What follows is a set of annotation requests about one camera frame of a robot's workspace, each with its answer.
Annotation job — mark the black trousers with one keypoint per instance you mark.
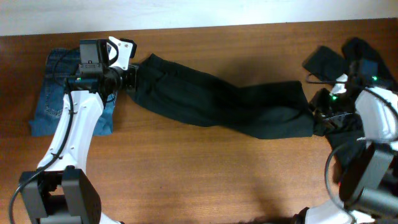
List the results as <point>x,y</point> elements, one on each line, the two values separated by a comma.
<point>267,111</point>

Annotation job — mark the black clothes pile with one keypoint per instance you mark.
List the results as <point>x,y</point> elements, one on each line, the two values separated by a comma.
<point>360,75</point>

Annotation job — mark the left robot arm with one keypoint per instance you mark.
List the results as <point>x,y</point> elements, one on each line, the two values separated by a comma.
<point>59,191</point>

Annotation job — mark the folded blue denim jeans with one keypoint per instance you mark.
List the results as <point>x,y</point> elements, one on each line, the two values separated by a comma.
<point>60,63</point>

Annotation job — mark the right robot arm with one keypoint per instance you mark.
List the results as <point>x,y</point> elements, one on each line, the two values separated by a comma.
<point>361,173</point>

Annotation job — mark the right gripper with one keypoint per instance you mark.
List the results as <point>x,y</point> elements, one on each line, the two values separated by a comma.
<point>317,102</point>

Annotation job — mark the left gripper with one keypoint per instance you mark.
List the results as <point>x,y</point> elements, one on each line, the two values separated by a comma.
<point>132,76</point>

